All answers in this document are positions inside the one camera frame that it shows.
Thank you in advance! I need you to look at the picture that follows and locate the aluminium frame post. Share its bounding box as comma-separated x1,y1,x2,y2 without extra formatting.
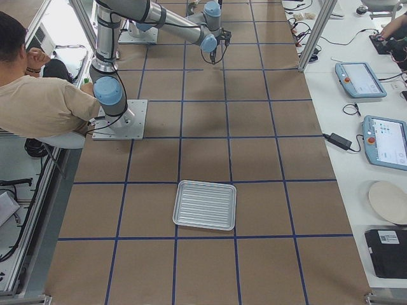
298,0,337,72

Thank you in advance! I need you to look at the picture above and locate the black flat box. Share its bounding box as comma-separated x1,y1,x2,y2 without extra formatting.
364,229,406,279

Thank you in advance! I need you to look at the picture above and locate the far teach pendant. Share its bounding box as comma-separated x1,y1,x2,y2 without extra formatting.
335,62,387,98

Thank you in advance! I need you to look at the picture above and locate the teach pendant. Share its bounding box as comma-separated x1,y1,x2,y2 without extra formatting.
335,62,387,98
362,116,406,171

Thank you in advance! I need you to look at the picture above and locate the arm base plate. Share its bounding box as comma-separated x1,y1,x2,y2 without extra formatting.
118,27,158,44
92,99,148,140

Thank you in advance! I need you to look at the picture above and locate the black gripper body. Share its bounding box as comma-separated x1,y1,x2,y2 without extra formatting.
219,29,231,43

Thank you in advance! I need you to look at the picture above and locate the black power adapter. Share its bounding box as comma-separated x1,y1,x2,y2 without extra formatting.
323,133,352,151

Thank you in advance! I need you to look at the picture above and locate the person in beige shirt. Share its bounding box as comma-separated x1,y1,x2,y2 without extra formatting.
1,13,99,139

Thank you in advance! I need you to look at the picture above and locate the near teach pendant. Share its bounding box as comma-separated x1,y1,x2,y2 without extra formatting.
362,116,406,171

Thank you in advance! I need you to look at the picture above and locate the silver metal tray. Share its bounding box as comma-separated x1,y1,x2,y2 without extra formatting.
172,180,237,231

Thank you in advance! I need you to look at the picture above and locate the round beige plate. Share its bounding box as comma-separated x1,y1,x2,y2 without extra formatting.
368,181,406,226

